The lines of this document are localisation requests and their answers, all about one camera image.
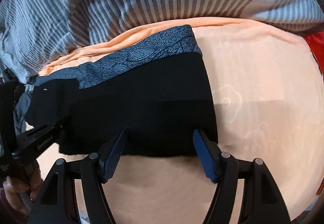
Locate person's left hand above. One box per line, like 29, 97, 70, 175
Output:
3, 160, 43, 216

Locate red pillow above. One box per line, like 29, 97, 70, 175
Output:
304, 32, 324, 73

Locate black pants with patterned waistband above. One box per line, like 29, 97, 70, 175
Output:
25, 25, 218, 157

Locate grey striped duvet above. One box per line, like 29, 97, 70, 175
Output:
1, 0, 323, 84

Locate peach fleece blanket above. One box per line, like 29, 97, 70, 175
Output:
46, 17, 323, 223

